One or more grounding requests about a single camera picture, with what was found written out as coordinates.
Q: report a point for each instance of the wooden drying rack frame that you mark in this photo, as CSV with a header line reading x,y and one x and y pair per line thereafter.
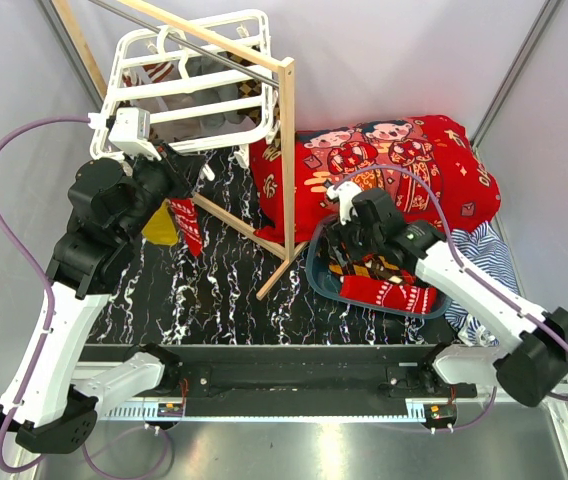
x,y
245,33

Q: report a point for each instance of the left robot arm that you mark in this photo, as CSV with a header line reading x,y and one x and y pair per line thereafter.
x,y
112,201

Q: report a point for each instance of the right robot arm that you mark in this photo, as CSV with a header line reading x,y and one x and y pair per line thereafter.
x,y
531,356

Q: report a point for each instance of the grey sock hanging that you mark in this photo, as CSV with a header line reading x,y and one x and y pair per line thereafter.
x,y
196,126

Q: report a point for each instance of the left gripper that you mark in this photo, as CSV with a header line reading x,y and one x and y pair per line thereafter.
x,y
189,167

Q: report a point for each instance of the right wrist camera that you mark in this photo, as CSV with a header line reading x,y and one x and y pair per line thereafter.
x,y
344,194

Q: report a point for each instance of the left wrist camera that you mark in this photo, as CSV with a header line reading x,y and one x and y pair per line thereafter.
x,y
123,135

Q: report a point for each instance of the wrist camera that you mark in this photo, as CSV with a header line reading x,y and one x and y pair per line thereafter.
x,y
344,194
123,135

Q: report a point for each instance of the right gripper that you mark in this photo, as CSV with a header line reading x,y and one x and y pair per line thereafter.
x,y
338,233

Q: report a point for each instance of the argyle sock in basket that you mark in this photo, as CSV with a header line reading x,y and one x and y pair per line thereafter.
x,y
374,267

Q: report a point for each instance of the red patterned sock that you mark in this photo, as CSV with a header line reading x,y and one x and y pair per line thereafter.
x,y
186,217
386,294

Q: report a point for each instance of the red cartoon print blanket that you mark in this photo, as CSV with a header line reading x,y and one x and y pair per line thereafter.
x,y
425,163

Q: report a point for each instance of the metal rack rod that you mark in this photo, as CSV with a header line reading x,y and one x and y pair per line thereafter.
x,y
188,46

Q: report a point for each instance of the yellow sock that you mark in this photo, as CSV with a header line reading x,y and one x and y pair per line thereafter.
x,y
160,229

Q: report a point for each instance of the blue striped shirt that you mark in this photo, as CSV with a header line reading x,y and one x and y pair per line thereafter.
x,y
485,248

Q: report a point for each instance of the clear plastic basket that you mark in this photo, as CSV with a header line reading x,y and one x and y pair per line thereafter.
x,y
326,284

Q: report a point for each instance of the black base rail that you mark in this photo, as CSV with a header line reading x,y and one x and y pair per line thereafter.
x,y
291,384

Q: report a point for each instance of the brown argyle sock hanging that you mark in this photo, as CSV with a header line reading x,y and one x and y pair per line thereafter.
x,y
248,89

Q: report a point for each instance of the white plastic clip hanger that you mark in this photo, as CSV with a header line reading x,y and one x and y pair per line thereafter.
x,y
199,85

